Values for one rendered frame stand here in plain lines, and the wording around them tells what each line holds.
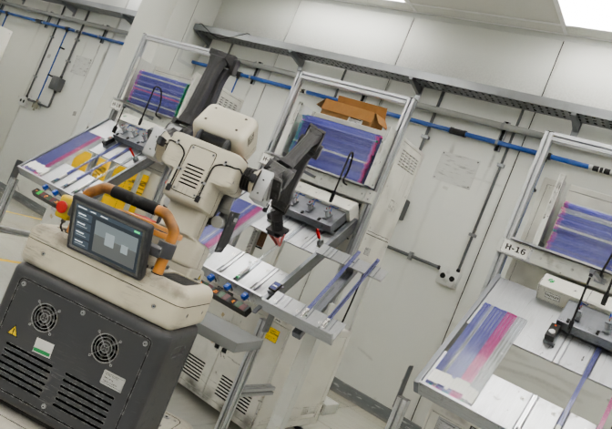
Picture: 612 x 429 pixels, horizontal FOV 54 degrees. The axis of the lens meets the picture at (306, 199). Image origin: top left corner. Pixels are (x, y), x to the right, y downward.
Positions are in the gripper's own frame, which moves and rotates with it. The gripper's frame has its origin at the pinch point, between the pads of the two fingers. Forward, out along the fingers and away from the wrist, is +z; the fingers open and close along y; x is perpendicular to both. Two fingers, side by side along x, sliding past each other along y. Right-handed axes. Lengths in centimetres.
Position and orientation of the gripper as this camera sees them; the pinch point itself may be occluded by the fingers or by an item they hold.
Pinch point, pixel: (278, 244)
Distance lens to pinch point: 298.0
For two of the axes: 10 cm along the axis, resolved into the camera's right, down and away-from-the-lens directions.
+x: -6.2, 4.1, -6.6
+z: 0.3, 8.6, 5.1
